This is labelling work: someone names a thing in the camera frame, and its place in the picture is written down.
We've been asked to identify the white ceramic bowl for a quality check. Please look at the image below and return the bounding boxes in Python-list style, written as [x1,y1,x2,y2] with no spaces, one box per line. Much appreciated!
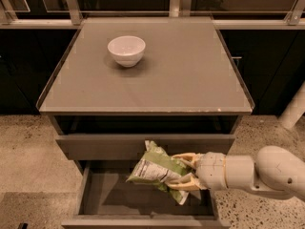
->
[108,35,146,68]

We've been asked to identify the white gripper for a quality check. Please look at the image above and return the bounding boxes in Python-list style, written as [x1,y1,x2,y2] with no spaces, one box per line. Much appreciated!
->
[166,152,227,191]

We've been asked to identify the grey open middle drawer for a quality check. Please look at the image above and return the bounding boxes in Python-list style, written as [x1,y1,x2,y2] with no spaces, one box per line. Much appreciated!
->
[62,161,231,229]

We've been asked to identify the grey top drawer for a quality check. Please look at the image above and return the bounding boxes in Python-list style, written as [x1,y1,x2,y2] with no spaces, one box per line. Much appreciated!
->
[56,134,235,160]

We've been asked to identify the metal railing frame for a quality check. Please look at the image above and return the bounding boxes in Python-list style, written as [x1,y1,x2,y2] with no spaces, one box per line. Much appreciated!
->
[1,0,304,30]

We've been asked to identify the white cylindrical post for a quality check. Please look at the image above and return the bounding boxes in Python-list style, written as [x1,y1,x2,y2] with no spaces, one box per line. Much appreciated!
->
[279,82,305,129]

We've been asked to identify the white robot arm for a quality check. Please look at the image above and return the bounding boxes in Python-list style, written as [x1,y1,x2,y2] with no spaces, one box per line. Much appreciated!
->
[167,146,305,201]

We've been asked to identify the green jalapeno chip bag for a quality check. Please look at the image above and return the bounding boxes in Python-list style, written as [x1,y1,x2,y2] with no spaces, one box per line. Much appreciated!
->
[127,140,191,205]

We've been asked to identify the grey drawer cabinet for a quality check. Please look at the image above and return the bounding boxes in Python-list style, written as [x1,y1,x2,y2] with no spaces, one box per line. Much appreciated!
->
[35,15,255,229]

